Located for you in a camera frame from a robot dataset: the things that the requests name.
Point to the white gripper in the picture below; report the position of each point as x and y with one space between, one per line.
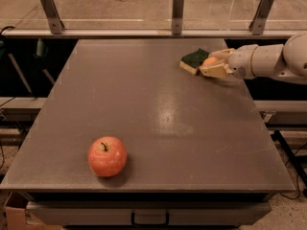
240 63

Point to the small orange fruit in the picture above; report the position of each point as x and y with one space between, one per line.
210 61

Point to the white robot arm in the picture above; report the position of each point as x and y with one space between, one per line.
280 62

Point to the green and yellow sponge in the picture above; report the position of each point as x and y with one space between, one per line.
193 61

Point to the red apple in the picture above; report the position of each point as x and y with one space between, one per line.
107 156

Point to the clear acrylic barrier panel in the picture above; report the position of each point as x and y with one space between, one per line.
133 14

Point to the cardboard box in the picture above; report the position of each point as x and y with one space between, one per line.
18 218

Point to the metal rail frame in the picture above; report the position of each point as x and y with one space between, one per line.
73 33

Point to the right metal bracket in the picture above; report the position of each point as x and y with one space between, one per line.
257 25

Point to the metal bracket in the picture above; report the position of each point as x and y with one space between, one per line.
257 25
177 16
51 12

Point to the middle metal bracket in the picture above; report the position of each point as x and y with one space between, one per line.
177 16

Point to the grey drawer with handle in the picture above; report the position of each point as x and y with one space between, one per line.
149 214

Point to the left metal bracket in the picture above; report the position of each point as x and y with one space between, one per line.
51 12

